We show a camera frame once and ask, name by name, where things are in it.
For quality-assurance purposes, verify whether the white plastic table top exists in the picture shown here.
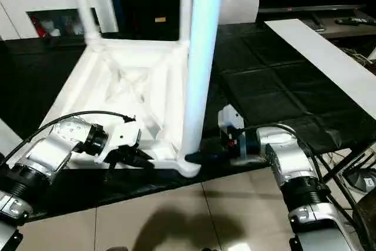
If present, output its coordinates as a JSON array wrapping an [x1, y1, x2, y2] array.
[[6, 38, 203, 178]]

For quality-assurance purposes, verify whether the black work mat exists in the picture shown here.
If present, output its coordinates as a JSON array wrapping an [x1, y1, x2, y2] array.
[[0, 22, 376, 222]]

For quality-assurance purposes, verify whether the black stand leg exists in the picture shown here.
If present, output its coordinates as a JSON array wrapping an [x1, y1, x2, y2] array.
[[320, 145, 376, 184]]

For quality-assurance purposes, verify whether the flat white sheet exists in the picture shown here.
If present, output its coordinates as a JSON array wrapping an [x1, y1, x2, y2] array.
[[264, 19, 376, 119]]

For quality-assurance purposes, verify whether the white padded sheet with fitting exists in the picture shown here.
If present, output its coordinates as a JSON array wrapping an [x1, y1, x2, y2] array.
[[219, 0, 260, 25]]

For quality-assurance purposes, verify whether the dark low wooden bench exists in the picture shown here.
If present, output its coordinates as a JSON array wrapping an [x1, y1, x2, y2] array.
[[258, 5, 376, 47]]

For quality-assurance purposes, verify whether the black remote control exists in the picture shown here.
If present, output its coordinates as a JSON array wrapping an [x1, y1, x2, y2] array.
[[335, 17, 372, 26]]

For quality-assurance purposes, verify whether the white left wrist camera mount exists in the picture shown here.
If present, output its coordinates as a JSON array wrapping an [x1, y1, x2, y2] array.
[[103, 123, 143, 159]]

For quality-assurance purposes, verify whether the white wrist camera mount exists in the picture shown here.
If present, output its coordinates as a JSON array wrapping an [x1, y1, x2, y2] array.
[[103, 123, 143, 159], [217, 105, 245, 132]]

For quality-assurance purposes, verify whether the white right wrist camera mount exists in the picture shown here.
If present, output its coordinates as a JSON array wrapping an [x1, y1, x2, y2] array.
[[217, 105, 245, 132]]

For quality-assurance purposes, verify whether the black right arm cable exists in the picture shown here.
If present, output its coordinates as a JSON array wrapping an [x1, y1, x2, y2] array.
[[241, 123, 376, 251]]

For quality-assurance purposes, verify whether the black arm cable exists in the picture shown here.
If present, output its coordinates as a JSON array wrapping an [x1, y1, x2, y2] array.
[[241, 123, 376, 251], [0, 110, 137, 163]]

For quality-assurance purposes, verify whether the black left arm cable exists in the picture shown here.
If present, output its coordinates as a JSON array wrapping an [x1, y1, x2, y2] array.
[[0, 110, 137, 163]]

